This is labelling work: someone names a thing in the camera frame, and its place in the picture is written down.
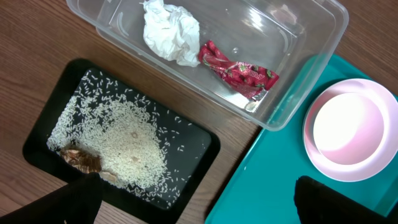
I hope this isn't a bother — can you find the clear plastic bin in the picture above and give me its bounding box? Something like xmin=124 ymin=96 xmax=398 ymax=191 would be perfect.
xmin=67 ymin=0 xmax=349 ymax=131

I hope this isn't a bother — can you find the black tray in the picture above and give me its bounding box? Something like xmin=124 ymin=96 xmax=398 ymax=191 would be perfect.
xmin=22 ymin=58 xmax=220 ymax=223

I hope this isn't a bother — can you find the red snack wrapper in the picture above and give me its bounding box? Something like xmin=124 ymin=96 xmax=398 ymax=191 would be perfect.
xmin=198 ymin=40 xmax=279 ymax=99

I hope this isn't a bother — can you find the pink small bowl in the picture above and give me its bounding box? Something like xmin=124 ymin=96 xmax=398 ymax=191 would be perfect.
xmin=313 ymin=93 xmax=385 ymax=165

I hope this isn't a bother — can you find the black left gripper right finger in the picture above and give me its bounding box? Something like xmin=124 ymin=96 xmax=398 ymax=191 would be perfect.
xmin=294 ymin=176 xmax=389 ymax=224

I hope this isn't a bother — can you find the rice pile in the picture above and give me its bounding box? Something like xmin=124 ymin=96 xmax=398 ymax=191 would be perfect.
xmin=46 ymin=70 xmax=193 ymax=210

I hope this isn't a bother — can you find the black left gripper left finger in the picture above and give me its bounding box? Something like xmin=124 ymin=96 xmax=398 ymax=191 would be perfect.
xmin=1 ymin=173 xmax=103 ymax=224

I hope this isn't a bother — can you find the white tissue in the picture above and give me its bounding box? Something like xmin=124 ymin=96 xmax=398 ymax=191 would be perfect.
xmin=141 ymin=0 xmax=200 ymax=67

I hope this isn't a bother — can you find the brown food piece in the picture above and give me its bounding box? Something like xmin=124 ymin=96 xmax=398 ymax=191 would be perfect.
xmin=60 ymin=146 xmax=102 ymax=174

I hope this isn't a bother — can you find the pink plate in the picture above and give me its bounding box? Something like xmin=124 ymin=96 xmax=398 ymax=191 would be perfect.
xmin=303 ymin=78 xmax=397 ymax=182

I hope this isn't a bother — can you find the teal plastic tray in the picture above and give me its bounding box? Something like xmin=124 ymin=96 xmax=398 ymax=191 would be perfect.
xmin=205 ymin=55 xmax=397 ymax=224

